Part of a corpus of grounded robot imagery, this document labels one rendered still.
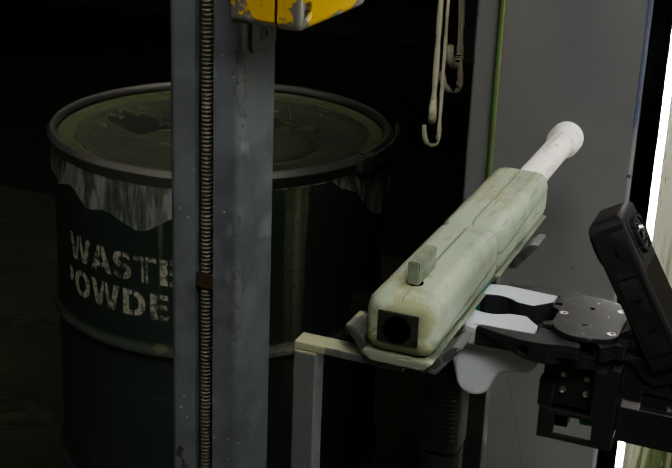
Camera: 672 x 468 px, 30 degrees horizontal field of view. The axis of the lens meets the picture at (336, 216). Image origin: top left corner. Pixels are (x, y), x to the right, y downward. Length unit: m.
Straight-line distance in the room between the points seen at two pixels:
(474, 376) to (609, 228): 0.15
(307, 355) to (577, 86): 0.58
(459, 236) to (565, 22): 0.47
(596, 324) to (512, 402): 0.60
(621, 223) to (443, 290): 0.13
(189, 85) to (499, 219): 0.25
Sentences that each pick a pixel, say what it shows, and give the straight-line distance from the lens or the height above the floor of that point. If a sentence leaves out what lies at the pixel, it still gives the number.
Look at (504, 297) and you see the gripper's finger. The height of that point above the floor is 1.10.
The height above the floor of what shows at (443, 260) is 1.15.
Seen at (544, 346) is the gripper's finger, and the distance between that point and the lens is 0.85.
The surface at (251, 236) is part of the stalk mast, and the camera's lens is 0.94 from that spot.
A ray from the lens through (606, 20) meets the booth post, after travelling 1.31.
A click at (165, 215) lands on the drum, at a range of 1.87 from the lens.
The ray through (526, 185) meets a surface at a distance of 1.02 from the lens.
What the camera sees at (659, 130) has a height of 1.11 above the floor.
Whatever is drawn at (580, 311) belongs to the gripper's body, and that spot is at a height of 1.10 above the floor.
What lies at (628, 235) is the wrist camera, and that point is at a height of 1.17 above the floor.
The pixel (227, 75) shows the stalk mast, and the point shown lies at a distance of 0.89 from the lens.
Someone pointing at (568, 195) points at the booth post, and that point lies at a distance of 1.36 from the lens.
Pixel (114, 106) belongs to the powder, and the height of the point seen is 0.86.
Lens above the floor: 1.46
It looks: 20 degrees down
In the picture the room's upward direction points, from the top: 2 degrees clockwise
